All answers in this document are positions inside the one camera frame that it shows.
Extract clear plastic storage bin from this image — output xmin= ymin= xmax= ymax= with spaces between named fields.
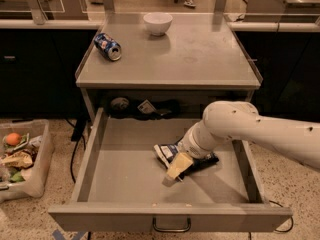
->
xmin=0 ymin=120 xmax=54 ymax=202

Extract metal drawer handle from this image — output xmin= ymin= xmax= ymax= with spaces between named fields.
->
xmin=152 ymin=217 xmax=192 ymax=233

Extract black power cable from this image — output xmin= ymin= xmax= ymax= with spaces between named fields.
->
xmin=65 ymin=117 xmax=88 ymax=184

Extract person's white shoe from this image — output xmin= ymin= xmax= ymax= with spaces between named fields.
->
xmin=184 ymin=0 xmax=196 ymax=8

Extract white label tag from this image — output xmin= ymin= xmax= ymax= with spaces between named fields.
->
xmin=138 ymin=100 xmax=156 ymax=114

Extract blue floor tape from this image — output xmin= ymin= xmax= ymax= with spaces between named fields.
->
xmin=52 ymin=229 xmax=87 ymax=240

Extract crumpled snack bag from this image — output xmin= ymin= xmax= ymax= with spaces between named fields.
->
xmin=2 ymin=151 xmax=33 ymax=169

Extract black cable under drawer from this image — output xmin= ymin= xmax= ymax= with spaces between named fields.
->
xmin=268 ymin=199 xmax=295 ymax=234

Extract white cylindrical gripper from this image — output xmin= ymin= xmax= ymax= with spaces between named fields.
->
xmin=163 ymin=121 xmax=228 ymax=187

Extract grey metal counter cabinet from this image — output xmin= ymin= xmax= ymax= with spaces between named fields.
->
xmin=76 ymin=13 xmax=262 ymax=119

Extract orange fruit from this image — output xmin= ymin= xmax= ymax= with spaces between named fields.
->
xmin=5 ymin=133 xmax=22 ymax=146

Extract blue soda can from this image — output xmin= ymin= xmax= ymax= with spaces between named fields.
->
xmin=94 ymin=33 xmax=122 ymax=61

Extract open grey top drawer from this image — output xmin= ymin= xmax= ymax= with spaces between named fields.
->
xmin=49 ymin=111 xmax=292 ymax=232

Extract green item in bin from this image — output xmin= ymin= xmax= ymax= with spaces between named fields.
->
xmin=10 ymin=171 xmax=24 ymax=183

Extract black items behind drawer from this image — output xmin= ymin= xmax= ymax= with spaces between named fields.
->
xmin=105 ymin=97 xmax=181 ymax=121

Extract blue chip bag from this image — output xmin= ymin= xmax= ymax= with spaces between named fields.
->
xmin=154 ymin=142 xmax=219 ymax=179

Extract white bowl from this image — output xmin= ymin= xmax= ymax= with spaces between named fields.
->
xmin=143 ymin=12 xmax=173 ymax=36

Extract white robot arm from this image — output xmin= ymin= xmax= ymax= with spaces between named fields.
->
xmin=166 ymin=101 xmax=320 ymax=181

